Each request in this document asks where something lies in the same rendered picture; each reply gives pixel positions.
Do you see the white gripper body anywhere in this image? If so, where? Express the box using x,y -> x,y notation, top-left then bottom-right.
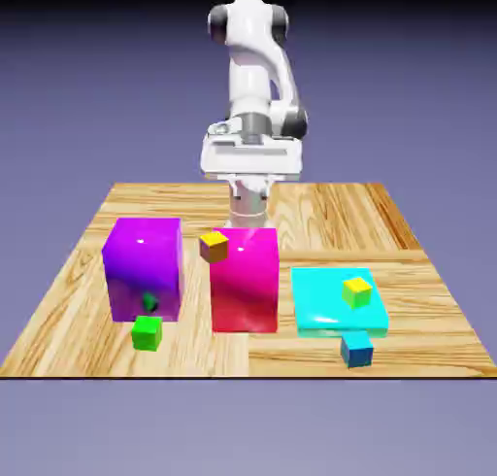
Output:
199,132 -> 304,183

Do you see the small orange cube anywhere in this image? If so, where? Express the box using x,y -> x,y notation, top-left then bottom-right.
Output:
198,229 -> 230,264

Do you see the small yellow-green cube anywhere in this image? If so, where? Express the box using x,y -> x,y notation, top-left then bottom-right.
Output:
341,276 -> 375,311

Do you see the small green cube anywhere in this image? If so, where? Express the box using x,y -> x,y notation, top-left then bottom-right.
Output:
130,315 -> 164,353

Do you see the small blue cube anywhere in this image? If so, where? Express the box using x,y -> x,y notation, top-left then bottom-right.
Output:
340,330 -> 375,369

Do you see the large pink box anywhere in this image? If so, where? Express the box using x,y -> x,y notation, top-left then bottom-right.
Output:
209,226 -> 281,334

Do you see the large purple box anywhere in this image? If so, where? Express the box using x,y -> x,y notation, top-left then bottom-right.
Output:
101,217 -> 184,324

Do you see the large flat cyan box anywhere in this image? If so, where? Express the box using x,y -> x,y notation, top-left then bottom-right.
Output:
290,266 -> 390,339

